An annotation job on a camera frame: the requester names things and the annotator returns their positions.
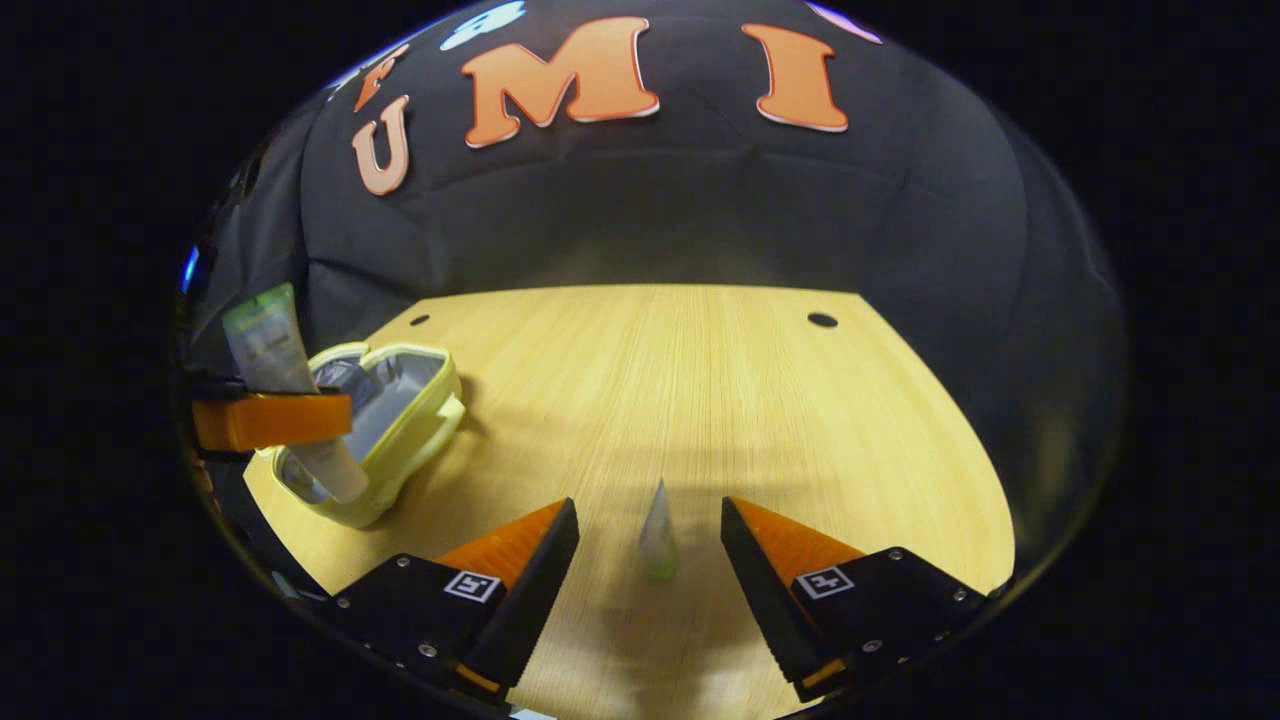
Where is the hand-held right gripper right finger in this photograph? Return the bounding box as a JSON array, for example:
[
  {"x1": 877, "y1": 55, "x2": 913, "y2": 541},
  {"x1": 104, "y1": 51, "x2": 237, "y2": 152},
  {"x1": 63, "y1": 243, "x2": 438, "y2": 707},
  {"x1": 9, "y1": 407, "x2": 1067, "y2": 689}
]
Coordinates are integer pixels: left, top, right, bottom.
[{"x1": 720, "y1": 496, "x2": 1001, "y2": 703}]

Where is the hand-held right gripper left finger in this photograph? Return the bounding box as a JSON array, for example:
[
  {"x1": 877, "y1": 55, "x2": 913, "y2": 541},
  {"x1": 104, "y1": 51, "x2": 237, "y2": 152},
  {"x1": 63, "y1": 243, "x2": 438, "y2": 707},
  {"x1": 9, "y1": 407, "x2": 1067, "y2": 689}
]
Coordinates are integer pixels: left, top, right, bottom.
[{"x1": 325, "y1": 497, "x2": 581, "y2": 701}]

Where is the large green white tube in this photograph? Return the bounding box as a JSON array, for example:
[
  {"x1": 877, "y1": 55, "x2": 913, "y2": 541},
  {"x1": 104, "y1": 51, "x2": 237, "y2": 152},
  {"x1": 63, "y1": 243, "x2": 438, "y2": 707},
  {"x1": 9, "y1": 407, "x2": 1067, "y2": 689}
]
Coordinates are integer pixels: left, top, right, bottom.
[{"x1": 222, "y1": 283, "x2": 371, "y2": 504}]

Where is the pale yellow suitcase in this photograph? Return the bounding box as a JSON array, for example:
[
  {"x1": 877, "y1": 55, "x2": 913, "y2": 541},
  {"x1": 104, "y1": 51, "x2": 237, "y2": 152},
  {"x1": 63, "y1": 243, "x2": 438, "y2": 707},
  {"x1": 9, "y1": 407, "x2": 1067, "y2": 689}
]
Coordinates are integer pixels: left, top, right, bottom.
[{"x1": 272, "y1": 342, "x2": 468, "y2": 529}]

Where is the small pale green tube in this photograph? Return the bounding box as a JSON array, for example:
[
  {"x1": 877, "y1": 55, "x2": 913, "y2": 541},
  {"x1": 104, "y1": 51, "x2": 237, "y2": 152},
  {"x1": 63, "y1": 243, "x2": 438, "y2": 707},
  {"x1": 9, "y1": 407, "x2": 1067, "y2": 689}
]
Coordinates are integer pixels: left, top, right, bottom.
[{"x1": 638, "y1": 478, "x2": 681, "y2": 583}]

